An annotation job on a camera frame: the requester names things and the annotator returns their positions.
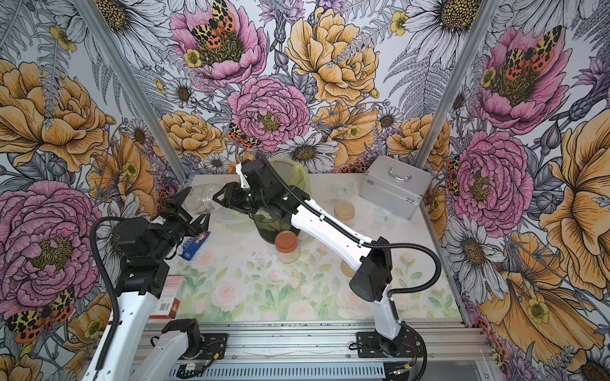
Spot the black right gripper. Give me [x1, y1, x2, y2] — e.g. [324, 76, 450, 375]
[213, 180, 269, 215]

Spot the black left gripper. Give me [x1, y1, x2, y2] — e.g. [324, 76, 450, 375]
[151, 186, 211, 259]

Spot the glass jar beige lid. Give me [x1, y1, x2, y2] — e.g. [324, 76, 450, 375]
[183, 184, 224, 217]
[334, 200, 355, 223]

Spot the glass jar orange lid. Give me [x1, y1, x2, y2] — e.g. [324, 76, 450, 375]
[275, 231, 299, 264]

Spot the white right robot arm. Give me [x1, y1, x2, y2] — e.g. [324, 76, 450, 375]
[213, 157, 405, 357]

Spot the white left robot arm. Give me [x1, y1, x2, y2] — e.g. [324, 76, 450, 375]
[83, 187, 209, 380]

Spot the blue snack packet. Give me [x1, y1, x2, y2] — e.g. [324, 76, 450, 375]
[180, 232, 210, 260]

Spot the black mesh waste bin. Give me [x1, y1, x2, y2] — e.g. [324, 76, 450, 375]
[252, 211, 300, 244]

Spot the green plastic bin liner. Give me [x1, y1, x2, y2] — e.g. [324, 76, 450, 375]
[269, 157, 311, 195]

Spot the pink red packet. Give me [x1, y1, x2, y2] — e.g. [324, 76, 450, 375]
[150, 276, 187, 319]

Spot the silver metal case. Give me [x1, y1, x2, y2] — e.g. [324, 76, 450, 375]
[360, 156, 433, 220]

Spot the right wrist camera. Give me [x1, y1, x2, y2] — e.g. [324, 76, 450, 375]
[236, 159, 266, 190]

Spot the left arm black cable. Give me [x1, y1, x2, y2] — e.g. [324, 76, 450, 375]
[89, 216, 130, 372]

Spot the aluminium frame post left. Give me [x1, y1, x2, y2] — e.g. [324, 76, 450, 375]
[75, 1, 190, 186]

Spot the aluminium frame post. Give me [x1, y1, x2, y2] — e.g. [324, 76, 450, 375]
[75, 1, 190, 186]
[414, 0, 501, 169]

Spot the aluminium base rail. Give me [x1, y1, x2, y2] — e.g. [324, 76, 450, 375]
[80, 318, 497, 381]

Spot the aluminium frame post right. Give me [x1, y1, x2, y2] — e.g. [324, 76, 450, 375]
[414, 0, 501, 169]

